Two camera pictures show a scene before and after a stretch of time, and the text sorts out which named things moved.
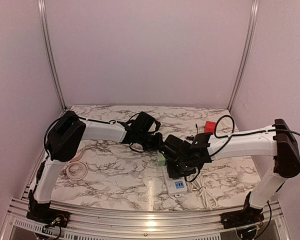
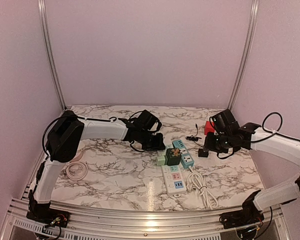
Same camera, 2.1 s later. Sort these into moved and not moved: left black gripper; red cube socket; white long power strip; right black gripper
Moved: right black gripper
Not moved: left black gripper; white long power strip; red cube socket
